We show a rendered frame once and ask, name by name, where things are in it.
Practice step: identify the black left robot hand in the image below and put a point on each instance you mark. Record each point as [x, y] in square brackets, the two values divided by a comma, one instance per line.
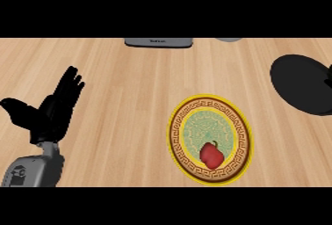
[52, 111]

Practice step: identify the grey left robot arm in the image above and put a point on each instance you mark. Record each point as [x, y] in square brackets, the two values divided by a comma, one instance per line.
[34, 171]

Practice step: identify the yellow patterned plate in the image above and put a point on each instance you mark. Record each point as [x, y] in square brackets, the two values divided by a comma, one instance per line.
[210, 126]

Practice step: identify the grey flat appliance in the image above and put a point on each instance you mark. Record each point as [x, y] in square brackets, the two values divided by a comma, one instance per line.
[158, 42]

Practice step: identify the small grey round object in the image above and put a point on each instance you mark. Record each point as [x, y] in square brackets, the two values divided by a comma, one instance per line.
[229, 39]

